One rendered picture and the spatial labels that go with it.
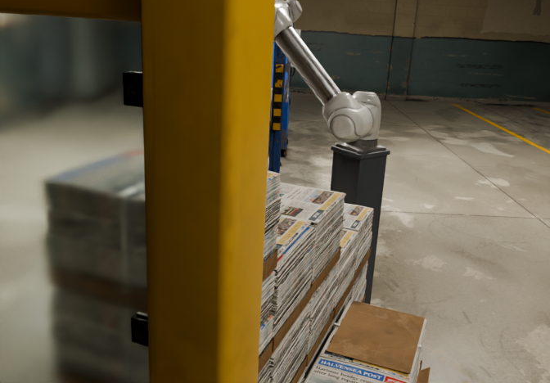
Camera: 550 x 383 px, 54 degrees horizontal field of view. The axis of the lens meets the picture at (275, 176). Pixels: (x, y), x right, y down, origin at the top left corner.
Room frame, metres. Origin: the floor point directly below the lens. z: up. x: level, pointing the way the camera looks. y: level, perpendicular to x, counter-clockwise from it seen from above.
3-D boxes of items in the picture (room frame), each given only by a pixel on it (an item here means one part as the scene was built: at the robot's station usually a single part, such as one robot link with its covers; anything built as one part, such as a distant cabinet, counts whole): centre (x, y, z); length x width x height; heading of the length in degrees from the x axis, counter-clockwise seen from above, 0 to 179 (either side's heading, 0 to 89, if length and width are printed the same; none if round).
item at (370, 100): (2.53, -0.40, 1.17); 0.18 x 0.16 x 0.22; 155
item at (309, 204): (1.56, -0.01, 1.06); 0.37 x 0.29 x 0.01; 68
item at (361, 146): (2.55, -0.40, 1.03); 0.22 x 0.18 x 0.06; 38
